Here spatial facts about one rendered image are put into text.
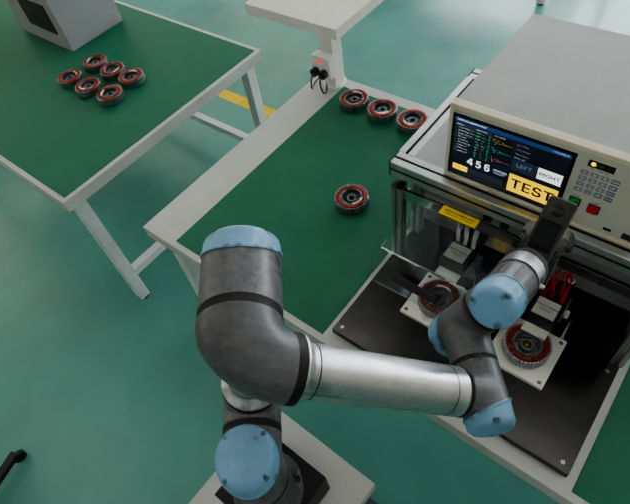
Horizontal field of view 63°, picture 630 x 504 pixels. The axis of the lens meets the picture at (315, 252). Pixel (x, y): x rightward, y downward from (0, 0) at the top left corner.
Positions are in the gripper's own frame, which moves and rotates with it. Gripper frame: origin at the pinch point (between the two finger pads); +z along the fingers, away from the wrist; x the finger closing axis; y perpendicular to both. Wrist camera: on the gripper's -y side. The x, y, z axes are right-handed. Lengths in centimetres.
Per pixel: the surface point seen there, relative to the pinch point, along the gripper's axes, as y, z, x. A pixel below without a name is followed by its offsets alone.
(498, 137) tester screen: -10.7, 2.8, -17.7
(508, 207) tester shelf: 4.5, 7.6, -11.8
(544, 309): 28.1, 14.6, 3.4
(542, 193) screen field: -1.5, 7.1, -6.3
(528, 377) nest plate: 42.0, 6.0, 7.4
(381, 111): 14, 67, -79
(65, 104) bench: 41, 15, -205
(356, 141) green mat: 23, 54, -80
